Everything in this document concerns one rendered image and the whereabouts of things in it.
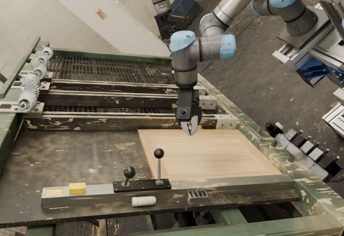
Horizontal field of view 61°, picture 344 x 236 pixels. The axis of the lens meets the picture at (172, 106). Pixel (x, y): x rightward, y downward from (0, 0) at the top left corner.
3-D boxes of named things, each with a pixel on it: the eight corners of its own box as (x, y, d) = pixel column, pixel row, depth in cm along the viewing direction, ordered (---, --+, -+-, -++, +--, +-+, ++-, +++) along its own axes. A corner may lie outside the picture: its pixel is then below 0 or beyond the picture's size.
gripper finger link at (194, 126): (199, 127, 108) (198, 106, 103) (199, 137, 103) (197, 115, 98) (191, 127, 108) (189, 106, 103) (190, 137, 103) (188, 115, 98)
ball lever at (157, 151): (166, 187, 102) (165, 148, 103) (155, 187, 100) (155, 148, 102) (163, 185, 105) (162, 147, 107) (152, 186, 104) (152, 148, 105)
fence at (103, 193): (292, 189, 120) (295, 180, 118) (41, 208, 91) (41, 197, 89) (284, 181, 124) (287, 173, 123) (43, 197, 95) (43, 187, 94)
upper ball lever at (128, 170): (130, 191, 100) (137, 175, 89) (119, 192, 98) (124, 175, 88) (129, 180, 102) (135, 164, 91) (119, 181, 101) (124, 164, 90)
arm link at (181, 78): (196, 71, 88) (170, 73, 90) (197, 85, 91) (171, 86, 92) (197, 62, 95) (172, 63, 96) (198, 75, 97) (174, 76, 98)
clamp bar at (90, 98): (216, 110, 187) (224, 74, 178) (8, 106, 151) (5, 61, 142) (210, 104, 196) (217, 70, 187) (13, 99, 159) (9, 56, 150)
